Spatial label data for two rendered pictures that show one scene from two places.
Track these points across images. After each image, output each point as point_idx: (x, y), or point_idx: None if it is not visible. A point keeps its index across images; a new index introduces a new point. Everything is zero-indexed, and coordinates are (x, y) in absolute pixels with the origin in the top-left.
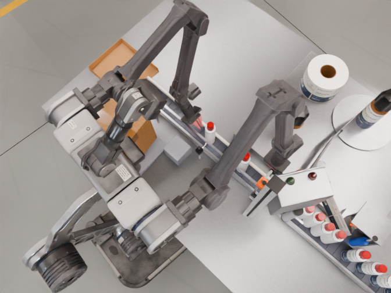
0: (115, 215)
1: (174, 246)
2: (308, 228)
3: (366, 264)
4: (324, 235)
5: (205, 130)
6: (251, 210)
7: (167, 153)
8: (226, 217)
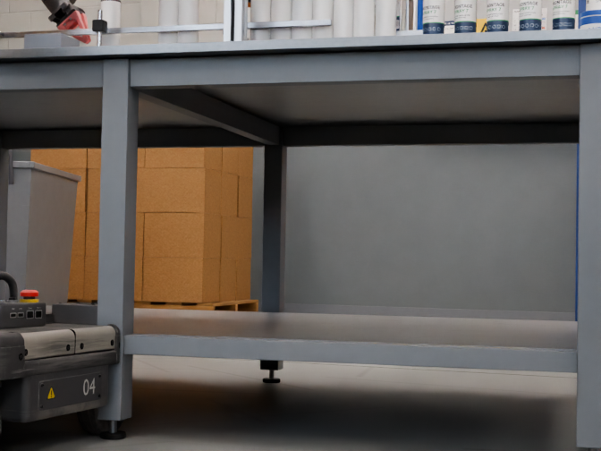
0: None
1: (71, 327)
2: None
3: (454, 3)
4: (375, 25)
5: (102, 4)
6: None
7: (35, 40)
8: None
